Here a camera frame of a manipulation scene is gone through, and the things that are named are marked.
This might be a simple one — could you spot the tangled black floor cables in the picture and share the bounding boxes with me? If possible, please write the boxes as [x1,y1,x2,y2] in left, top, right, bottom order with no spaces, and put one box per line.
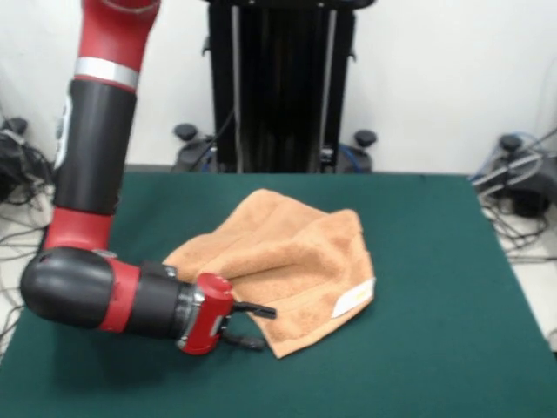
[0,130,62,354]
[478,199,557,263]

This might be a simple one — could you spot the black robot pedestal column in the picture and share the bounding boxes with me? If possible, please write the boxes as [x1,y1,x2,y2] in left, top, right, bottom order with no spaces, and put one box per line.
[200,0,359,174]

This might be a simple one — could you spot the dark green table cloth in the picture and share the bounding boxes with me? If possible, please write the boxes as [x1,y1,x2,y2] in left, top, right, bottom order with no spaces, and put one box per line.
[0,172,557,418]

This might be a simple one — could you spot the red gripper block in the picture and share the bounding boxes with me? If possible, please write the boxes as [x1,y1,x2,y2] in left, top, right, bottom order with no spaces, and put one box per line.
[175,273,278,356]

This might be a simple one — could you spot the blue cable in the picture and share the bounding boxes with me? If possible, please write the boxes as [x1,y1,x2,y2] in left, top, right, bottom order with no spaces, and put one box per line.
[468,131,557,183]

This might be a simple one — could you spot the tan terry towel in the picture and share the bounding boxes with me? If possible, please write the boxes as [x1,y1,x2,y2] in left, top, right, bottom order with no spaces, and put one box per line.
[163,188,378,360]

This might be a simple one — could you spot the black floor base foot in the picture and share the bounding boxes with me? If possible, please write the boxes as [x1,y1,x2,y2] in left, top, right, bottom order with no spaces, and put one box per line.
[472,133,557,219]
[0,116,31,201]

